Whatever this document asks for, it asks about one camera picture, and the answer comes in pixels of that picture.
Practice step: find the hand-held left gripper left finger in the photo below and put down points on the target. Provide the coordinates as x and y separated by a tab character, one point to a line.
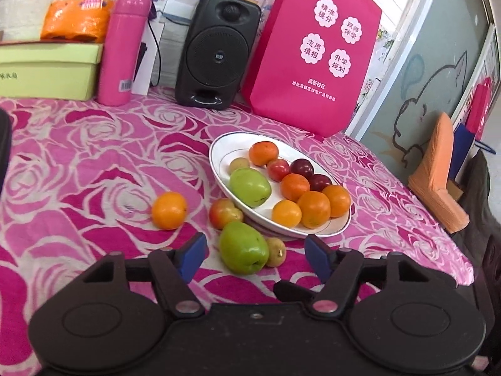
191	256

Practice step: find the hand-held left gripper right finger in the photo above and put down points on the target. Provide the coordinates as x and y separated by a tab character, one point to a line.
317	258

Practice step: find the small brown-green fruit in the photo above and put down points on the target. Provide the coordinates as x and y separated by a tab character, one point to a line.
276	251

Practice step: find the large orange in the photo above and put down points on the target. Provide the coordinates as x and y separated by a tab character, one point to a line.
314	208

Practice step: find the green apple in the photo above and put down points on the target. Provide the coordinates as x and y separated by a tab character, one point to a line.
249	187
242	247

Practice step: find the red and yellow apple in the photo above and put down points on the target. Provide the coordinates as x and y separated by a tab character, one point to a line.
225	213

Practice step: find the small yellow orange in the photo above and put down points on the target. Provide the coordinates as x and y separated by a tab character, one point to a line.
287	212

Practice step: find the dark red plum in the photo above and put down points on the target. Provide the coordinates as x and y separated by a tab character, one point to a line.
319	183
302	167

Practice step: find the small red peach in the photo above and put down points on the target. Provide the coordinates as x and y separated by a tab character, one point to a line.
278	169

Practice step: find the white plate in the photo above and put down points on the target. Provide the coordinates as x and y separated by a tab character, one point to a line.
231	147

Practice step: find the orange fabric seat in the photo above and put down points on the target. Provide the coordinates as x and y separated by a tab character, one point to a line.
434	180

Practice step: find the pink rose tablecloth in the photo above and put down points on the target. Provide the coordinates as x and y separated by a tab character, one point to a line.
78	164

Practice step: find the pink tote bag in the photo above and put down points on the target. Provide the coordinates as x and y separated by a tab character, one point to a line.
289	105

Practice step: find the dark cloth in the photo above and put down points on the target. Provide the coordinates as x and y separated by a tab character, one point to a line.
485	223

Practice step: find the white carton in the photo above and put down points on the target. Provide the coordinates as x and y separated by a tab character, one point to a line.
145	90

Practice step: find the blue paper bag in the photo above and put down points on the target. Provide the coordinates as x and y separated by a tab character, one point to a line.
462	149

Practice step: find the floral wallpaper strip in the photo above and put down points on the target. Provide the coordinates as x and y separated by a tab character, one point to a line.
377	66

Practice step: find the black speaker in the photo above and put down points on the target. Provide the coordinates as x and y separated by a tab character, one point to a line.
211	55

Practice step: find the dark object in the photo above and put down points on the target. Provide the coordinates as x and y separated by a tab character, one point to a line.
4	149

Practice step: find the pink paper bag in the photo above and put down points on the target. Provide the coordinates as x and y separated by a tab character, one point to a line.
479	109

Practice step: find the pink thermos bottle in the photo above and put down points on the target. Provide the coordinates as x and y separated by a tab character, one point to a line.
121	47

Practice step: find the glass door with cartoon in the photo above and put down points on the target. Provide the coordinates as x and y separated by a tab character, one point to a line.
430	66

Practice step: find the green box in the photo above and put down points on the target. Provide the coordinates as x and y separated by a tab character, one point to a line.
47	74

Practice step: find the orange snack package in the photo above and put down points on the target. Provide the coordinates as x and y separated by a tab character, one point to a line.
74	19

